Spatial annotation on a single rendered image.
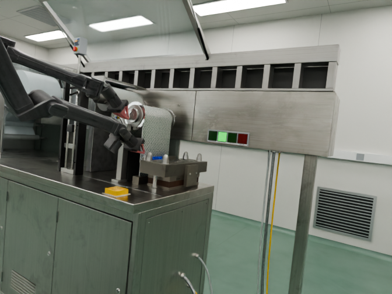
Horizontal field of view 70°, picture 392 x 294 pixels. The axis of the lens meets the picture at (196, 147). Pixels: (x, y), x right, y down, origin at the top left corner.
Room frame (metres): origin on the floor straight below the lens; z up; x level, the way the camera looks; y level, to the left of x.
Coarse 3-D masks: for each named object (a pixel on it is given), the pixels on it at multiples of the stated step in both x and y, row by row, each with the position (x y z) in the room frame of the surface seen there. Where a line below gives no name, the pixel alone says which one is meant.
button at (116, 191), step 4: (108, 188) 1.15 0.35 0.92; (112, 188) 1.16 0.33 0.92; (116, 188) 1.17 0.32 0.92; (120, 188) 1.17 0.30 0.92; (124, 188) 1.18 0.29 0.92; (108, 192) 1.15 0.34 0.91; (112, 192) 1.14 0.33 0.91; (116, 192) 1.13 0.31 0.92; (120, 192) 1.15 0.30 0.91; (124, 192) 1.17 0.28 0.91
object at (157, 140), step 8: (144, 128) 1.43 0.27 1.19; (152, 128) 1.49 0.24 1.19; (160, 128) 1.55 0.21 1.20; (144, 136) 1.44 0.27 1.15; (152, 136) 1.49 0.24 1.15; (160, 136) 1.55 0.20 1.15; (168, 136) 1.61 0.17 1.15; (144, 144) 1.44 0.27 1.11; (152, 144) 1.50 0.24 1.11; (160, 144) 1.56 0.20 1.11; (168, 144) 1.62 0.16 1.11; (152, 152) 1.50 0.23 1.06; (160, 152) 1.56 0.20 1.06; (168, 152) 1.62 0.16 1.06
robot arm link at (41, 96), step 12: (0, 48) 0.70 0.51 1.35; (0, 60) 0.71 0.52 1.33; (0, 72) 0.73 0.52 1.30; (12, 72) 0.75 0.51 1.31; (0, 84) 0.75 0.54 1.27; (12, 84) 0.76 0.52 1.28; (12, 96) 0.78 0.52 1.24; (24, 96) 0.81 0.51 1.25; (36, 96) 0.87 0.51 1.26; (48, 96) 0.88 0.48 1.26; (12, 108) 0.80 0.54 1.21; (24, 108) 0.82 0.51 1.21; (36, 108) 0.84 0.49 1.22; (24, 120) 0.83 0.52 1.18
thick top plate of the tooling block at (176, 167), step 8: (144, 160) 1.37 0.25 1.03; (160, 160) 1.44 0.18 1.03; (176, 160) 1.52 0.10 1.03; (184, 160) 1.56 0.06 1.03; (192, 160) 1.60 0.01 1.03; (144, 168) 1.36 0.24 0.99; (152, 168) 1.33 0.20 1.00; (160, 168) 1.30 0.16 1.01; (168, 168) 1.31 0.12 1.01; (176, 168) 1.36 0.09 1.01; (184, 168) 1.43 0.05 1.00; (200, 168) 1.57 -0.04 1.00; (160, 176) 1.30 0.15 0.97; (168, 176) 1.31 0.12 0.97
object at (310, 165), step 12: (312, 156) 1.45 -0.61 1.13; (312, 168) 1.45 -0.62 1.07; (312, 180) 1.44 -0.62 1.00; (300, 192) 1.47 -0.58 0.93; (312, 192) 1.45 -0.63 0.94; (300, 204) 1.47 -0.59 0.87; (300, 216) 1.46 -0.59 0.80; (300, 228) 1.46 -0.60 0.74; (300, 240) 1.46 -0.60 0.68; (300, 252) 1.45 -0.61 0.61; (300, 264) 1.45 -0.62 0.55; (300, 276) 1.44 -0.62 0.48; (300, 288) 1.45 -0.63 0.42
